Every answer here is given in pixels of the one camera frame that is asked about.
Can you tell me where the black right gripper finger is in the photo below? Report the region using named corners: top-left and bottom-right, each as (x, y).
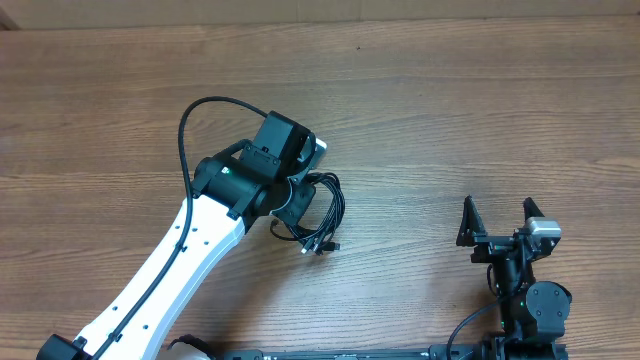
top-left (456, 195), bottom-right (487, 246)
top-left (523, 197), bottom-right (544, 220)

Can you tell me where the black cable bundle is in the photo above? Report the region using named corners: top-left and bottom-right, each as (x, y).
top-left (269, 171), bottom-right (347, 257)

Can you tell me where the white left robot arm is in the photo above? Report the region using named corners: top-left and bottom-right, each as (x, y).
top-left (36, 112), bottom-right (327, 360)

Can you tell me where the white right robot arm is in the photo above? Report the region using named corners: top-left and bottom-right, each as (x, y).
top-left (445, 196), bottom-right (572, 360)

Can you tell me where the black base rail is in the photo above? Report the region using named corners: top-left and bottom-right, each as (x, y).
top-left (167, 333), bottom-right (569, 360)

